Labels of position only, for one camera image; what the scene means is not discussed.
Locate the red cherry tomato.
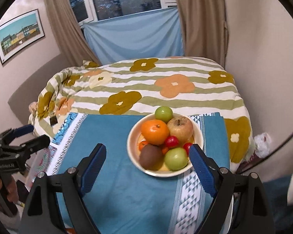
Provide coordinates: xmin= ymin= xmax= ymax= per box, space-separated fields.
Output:
xmin=183 ymin=142 xmax=193 ymax=155
xmin=164 ymin=136 xmax=179 ymax=148

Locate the cream fruit plate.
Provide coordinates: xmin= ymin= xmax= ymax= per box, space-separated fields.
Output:
xmin=127 ymin=113 xmax=204 ymax=177

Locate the brown kiwi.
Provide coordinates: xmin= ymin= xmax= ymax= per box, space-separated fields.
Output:
xmin=139 ymin=144 xmax=164 ymax=171

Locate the large orange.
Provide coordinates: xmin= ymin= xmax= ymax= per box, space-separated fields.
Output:
xmin=141 ymin=119 xmax=170 ymax=145

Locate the green apple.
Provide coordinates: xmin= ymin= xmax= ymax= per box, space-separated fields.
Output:
xmin=155 ymin=106 xmax=173 ymax=124
xmin=164 ymin=147 xmax=188 ymax=171

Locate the left hand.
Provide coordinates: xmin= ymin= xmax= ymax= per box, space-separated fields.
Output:
xmin=0 ymin=176 xmax=20 ymax=203

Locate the grey headboard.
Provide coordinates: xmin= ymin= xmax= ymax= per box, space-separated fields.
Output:
xmin=8 ymin=54 xmax=70 ymax=125

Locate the white plastic bag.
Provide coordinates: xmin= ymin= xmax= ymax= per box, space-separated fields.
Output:
xmin=254 ymin=132 xmax=272 ymax=159

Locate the teal patterned cloth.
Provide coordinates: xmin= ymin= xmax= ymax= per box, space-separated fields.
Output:
xmin=25 ymin=111 xmax=231 ymax=234

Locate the framed city picture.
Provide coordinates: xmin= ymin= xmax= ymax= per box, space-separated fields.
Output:
xmin=0 ymin=9 xmax=45 ymax=65

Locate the green apple in plate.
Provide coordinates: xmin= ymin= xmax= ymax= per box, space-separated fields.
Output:
xmin=164 ymin=147 xmax=188 ymax=171

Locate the left beige curtain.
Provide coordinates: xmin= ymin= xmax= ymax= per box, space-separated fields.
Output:
xmin=44 ymin=0 xmax=102 ymax=66

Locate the beige curtain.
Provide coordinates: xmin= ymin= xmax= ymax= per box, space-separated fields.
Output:
xmin=176 ymin=0 xmax=229 ymax=66
xmin=44 ymin=0 xmax=102 ymax=66

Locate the large yellow-red apple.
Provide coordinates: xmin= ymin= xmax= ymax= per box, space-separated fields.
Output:
xmin=167 ymin=116 xmax=194 ymax=143

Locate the small mandarin in plate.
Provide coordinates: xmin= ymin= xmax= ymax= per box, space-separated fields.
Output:
xmin=138 ymin=140 xmax=149 ymax=151

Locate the floral striped duvet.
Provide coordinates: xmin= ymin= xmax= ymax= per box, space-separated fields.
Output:
xmin=28 ymin=57 xmax=256 ymax=171

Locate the light blue hanging sheet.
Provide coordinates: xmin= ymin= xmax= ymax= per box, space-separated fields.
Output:
xmin=83 ymin=7 xmax=184 ymax=65

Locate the right beige curtain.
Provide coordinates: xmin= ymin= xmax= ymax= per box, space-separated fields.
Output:
xmin=176 ymin=0 xmax=229 ymax=66

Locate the black cable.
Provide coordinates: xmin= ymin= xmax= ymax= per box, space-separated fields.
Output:
xmin=234 ymin=120 xmax=293 ymax=175

